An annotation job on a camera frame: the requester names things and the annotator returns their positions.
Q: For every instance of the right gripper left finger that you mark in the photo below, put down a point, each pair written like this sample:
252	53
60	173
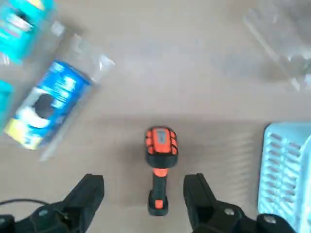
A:
80	208

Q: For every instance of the light blue shopping basket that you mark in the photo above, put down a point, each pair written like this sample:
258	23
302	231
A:
267	131

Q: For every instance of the teal snack packet cartoon girl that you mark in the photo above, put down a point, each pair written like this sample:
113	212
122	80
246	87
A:
9	41

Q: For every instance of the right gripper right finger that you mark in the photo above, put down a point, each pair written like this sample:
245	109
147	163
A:
206	213

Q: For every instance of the blue Oreo cookie box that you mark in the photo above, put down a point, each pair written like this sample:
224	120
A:
48	104

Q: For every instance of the orange black barcode scanner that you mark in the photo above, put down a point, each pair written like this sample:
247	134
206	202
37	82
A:
160	145

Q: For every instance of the clear acrylic stepped shelf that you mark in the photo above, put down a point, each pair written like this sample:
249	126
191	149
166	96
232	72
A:
279	48
102	65

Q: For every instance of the teal snack packet orange print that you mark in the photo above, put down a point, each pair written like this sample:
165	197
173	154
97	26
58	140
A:
5	104

